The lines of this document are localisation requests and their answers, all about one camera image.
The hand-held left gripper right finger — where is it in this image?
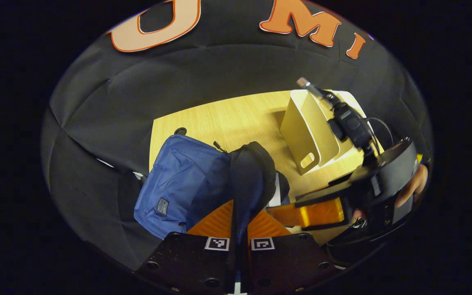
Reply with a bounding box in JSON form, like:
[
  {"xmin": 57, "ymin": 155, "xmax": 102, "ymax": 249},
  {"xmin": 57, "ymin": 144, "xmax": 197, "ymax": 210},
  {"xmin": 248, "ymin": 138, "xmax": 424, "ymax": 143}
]
[{"xmin": 246, "ymin": 210, "xmax": 337, "ymax": 293}]

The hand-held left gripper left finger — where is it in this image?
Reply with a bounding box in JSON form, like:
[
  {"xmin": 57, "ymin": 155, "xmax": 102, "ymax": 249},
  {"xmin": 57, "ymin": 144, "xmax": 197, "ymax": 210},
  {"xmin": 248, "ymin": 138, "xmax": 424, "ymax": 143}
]
[{"xmin": 136, "ymin": 200, "xmax": 236, "ymax": 293}]

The dark portrait cover book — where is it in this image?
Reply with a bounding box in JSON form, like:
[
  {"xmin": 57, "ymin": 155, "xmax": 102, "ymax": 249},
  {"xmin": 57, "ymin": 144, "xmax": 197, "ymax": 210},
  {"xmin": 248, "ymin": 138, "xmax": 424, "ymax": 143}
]
[{"xmin": 270, "ymin": 172, "xmax": 282, "ymax": 208}]

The white bookshelf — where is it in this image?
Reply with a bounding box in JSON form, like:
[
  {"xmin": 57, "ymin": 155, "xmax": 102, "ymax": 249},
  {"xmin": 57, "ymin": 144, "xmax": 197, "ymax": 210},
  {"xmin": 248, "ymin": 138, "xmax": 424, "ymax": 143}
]
[{"xmin": 280, "ymin": 89, "xmax": 384, "ymax": 176}]

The blue schoolbag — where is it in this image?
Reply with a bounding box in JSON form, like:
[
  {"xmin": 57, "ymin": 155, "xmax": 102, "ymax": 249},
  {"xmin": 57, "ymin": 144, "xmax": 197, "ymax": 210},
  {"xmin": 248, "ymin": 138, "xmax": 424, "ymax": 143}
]
[{"xmin": 134, "ymin": 134, "xmax": 290, "ymax": 240}]

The black backdrop cloth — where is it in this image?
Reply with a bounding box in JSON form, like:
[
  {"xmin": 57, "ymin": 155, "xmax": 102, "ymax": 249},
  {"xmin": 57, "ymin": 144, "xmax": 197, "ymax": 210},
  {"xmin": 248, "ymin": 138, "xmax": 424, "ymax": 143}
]
[{"xmin": 41, "ymin": 0, "xmax": 433, "ymax": 271}]

